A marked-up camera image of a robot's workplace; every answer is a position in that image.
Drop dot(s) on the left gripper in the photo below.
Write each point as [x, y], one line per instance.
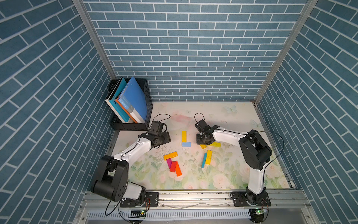
[167, 137]

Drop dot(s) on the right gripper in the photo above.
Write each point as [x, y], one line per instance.
[197, 140]

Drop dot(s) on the lemon yellow long block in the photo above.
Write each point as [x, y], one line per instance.
[215, 144]

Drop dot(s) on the teal long block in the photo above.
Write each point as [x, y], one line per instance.
[204, 160]

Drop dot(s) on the light blue short block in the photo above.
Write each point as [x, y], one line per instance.
[186, 144]

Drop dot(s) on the orange-yellow long block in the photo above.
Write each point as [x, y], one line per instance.
[170, 155]

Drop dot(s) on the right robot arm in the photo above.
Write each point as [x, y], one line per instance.
[256, 153]

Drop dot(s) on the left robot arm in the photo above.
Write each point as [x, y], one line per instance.
[111, 178]

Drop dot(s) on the bright yellow long block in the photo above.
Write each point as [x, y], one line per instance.
[208, 156]

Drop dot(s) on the magenta block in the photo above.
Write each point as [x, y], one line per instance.
[169, 162]

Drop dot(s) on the floral table mat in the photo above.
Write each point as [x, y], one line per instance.
[227, 170]

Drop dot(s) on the red block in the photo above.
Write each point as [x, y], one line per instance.
[173, 166]

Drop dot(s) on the black mesh file basket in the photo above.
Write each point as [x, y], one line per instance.
[118, 125]

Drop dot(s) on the orange block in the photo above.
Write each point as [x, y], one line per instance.
[178, 170]

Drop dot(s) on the blue book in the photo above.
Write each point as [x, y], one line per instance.
[133, 100]

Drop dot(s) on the teal book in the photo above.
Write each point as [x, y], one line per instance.
[115, 89]

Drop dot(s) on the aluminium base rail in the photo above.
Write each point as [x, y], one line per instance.
[288, 206]

